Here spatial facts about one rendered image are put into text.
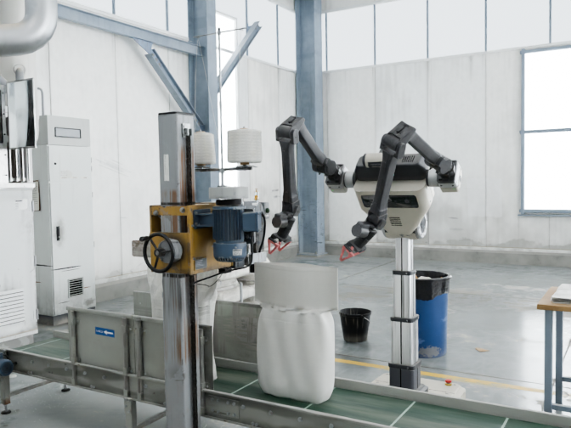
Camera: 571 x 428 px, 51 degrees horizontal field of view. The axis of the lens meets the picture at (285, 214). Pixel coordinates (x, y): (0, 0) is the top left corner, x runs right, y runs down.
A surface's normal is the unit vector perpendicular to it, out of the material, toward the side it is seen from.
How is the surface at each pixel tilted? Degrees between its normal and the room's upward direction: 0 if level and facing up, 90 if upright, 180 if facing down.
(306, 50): 90
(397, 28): 90
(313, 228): 90
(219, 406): 90
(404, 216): 130
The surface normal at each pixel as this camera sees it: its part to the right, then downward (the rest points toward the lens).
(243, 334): -0.51, 0.05
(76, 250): 0.86, 0.01
